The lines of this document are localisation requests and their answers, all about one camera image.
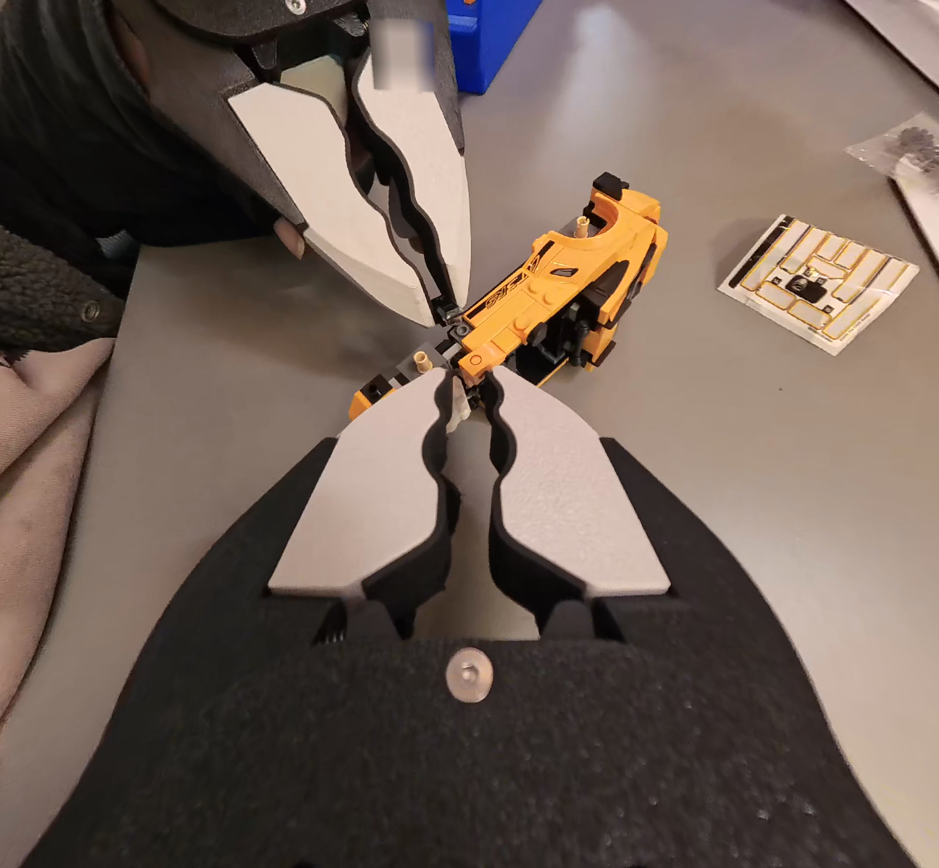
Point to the orange black lego car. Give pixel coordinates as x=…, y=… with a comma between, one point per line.
x=557, y=281

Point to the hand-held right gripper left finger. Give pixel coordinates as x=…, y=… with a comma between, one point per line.
x=367, y=508

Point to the black lego piece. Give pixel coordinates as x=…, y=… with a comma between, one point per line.
x=445, y=309

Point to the clear plastic bag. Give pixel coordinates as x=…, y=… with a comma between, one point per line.
x=899, y=145

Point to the white paper booklet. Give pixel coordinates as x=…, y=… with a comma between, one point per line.
x=895, y=10

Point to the blue plastic bin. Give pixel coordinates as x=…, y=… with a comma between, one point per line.
x=506, y=2

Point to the person's left hand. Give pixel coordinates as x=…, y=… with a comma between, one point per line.
x=290, y=241

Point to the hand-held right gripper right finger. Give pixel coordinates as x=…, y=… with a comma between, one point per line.
x=579, y=508

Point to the lego sticker sheet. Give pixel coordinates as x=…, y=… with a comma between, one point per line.
x=818, y=285

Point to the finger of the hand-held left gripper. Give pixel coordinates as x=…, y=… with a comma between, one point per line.
x=433, y=171
x=315, y=178

